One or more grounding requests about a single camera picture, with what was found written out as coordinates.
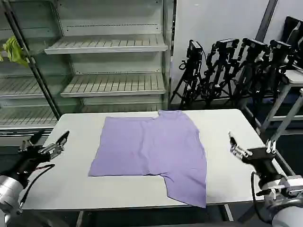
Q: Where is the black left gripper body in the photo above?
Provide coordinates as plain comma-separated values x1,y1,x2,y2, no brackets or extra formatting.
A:
9,145,57,189

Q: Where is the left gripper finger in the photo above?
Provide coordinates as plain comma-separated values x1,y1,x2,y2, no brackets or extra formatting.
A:
19,129,45,152
39,131,71,158

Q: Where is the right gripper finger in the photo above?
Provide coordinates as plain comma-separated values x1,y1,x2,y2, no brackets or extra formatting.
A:
228,131,249,160
265,140,276,153

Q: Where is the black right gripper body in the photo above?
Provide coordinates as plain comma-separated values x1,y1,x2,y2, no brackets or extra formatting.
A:
241,148,284,182

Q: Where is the purple t-shirt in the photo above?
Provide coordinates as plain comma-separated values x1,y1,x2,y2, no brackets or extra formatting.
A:
88,109,208,209

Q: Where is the white folding table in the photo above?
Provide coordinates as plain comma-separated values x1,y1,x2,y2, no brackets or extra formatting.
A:
21,108,296,223

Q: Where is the glass-fronted shelf unit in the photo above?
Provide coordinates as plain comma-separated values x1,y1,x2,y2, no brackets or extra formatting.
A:
0,0,62,148

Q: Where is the yellow-green cloth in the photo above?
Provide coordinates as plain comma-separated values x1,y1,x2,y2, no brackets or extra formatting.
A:
0,35,29,69

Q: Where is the black monitor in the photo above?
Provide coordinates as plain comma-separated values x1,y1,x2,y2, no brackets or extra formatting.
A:
282,16,303,70

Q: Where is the empty grey metal shelf unit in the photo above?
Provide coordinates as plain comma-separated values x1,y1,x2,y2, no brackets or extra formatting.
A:
44,0,177,114

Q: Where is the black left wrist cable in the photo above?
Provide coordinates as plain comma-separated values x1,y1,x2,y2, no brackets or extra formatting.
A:
18,164,55,211

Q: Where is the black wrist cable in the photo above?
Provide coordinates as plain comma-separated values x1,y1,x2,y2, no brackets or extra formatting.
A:
250,170,273,223
18,164,55,211

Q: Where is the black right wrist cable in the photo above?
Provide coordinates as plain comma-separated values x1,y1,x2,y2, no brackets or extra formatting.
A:
250,170,273,223

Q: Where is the white metal-frame desk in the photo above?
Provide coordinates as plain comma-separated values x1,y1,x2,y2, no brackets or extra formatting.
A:
241,69,303,134
266,87,303,177

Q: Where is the black tripod with camera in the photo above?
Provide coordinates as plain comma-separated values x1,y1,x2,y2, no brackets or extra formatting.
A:
257,39,294,114
203,38,240,107
233,37,270,112
169,39,207,110

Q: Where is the grey slanted wall beam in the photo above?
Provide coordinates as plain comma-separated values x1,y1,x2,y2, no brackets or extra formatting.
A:
255,0,279,41

